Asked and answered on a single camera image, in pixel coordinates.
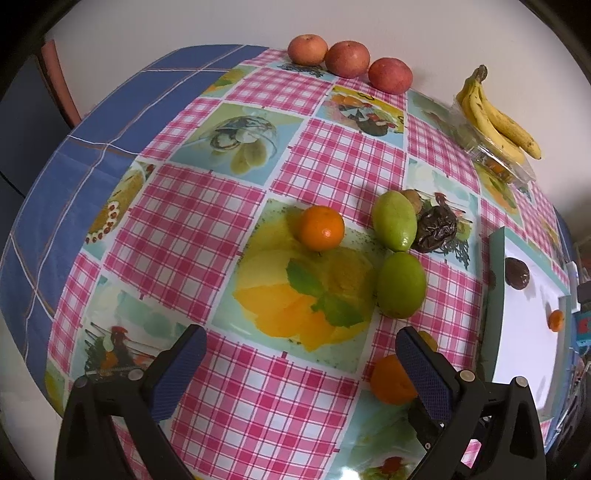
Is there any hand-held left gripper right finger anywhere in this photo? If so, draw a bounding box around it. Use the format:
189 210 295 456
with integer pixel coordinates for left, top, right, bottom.
396 325 548 480

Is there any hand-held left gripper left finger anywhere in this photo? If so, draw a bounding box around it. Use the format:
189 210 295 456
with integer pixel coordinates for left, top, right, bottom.
54 324 208 480

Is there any white tray with teal rim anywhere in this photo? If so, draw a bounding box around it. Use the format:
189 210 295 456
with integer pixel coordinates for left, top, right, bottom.
479 227 573 421

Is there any green oval fruit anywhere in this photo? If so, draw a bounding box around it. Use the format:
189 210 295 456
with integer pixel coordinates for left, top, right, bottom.
372 191 419 252
376 251 427 319

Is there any wrinkled dark passion fruit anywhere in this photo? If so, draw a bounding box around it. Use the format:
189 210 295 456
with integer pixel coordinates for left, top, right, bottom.
414 206 458 254

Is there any small orange mandarin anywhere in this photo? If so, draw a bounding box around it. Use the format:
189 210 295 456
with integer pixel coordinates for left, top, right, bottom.
296 206 346 252

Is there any round dark passion fruit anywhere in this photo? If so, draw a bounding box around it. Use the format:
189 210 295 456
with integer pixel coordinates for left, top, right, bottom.
504 257 531 291

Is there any pink checkered fruit-print tablecloth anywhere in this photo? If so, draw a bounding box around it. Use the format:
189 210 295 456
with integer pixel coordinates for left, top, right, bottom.
44 46 573 480

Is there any clear plastic container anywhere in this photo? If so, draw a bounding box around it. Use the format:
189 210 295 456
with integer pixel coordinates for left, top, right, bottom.
450 92 539 188

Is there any small brown fruit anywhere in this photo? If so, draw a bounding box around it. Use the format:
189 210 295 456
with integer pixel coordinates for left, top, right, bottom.
401 189 423 215

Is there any yellow banana bunch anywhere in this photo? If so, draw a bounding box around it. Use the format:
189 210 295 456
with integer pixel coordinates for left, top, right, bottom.
455 65 542 166

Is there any blue striped tablecloth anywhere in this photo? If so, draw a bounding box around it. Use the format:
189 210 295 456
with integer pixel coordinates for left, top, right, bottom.
0 44 273 365

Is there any dark blue cabinet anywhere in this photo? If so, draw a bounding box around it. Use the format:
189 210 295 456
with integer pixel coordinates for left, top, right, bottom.
0 55 70 204

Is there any red apple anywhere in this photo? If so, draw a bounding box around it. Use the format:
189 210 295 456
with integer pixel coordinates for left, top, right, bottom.
368 57 413 94
324 41 371 78
287 34 329 65

